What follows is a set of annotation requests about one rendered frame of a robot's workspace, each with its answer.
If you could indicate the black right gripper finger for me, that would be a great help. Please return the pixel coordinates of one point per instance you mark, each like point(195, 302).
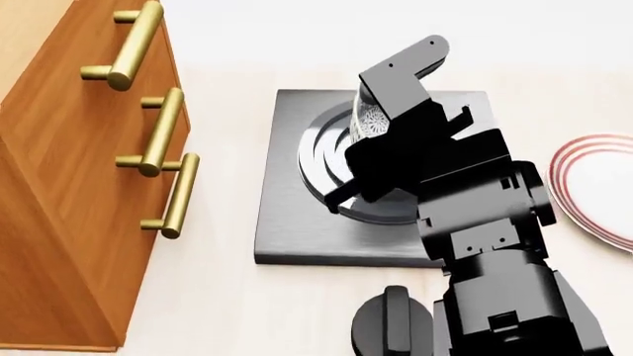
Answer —
point(395, 85)
point(342, 200)

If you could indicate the patterned glass bowl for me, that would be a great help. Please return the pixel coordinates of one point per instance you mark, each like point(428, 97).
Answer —
point(368, 120)

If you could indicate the round grey stove burner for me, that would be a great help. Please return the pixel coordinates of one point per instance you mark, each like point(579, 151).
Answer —
point(319, 155)

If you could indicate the grey square stove plate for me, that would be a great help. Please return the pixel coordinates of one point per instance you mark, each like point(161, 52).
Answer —
point(287, 222)

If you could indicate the black round stove knob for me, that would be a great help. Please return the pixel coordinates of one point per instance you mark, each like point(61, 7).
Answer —
point(390, 322)

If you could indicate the white plate with red rings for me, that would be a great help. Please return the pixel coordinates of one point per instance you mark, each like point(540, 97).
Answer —
point(603, 193)

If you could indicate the wooden drawer cabinet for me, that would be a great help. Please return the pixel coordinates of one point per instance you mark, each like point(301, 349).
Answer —
point(59, 178)

